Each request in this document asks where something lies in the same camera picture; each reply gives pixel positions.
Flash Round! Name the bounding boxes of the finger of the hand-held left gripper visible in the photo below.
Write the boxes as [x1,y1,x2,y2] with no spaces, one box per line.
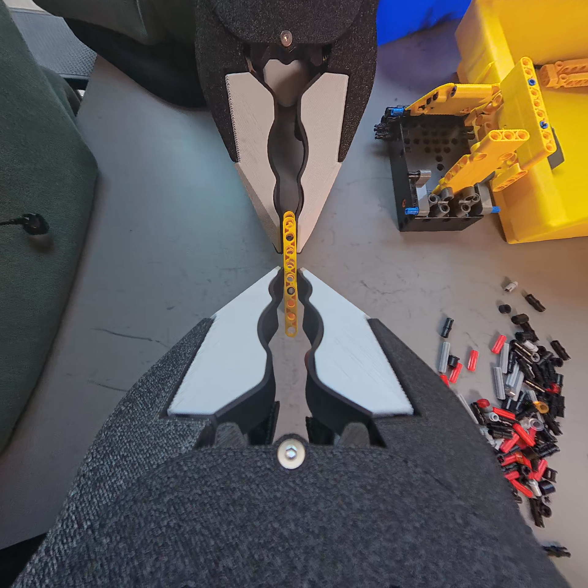
[295,73,349,254]
[224,71,285,254]

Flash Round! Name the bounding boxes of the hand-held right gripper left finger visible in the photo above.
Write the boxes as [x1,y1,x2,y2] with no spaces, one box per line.
[167,266,283,420]

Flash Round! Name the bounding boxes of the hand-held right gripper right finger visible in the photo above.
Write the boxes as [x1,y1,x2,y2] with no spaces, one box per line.
[299,267,415,419]

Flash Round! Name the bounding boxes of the plain yellow lego beam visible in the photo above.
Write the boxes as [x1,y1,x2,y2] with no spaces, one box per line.
[282,210,300,339]

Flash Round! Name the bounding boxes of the person's left forearm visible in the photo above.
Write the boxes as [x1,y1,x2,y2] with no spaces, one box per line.
[34,0,198,47]

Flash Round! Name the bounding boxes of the partly built yellow lego model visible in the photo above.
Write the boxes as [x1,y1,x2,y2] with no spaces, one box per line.
[374,56,566,232]

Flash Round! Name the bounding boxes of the pile of small lego pins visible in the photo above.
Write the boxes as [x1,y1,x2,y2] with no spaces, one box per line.
[436,277,572,559]

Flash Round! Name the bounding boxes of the assorted lego parts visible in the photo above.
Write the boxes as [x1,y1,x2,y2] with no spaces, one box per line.
[537,60,588,89]

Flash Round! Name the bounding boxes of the black chair armrest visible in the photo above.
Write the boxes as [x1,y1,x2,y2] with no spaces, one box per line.
[64,18,207,110]

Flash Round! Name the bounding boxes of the blue plastic storage bin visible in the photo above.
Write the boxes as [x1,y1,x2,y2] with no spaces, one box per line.
[377,0,474,47]

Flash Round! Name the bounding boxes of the grey mesh chair seat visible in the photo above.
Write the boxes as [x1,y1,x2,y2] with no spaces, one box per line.
[10,9,97,79]

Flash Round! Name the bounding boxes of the yellow plastic storage bin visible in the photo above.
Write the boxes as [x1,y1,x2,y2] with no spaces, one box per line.
[455,0,588,244]

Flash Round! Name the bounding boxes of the black earbud cable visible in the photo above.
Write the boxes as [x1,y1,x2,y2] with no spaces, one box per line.
[0,213,50,237]

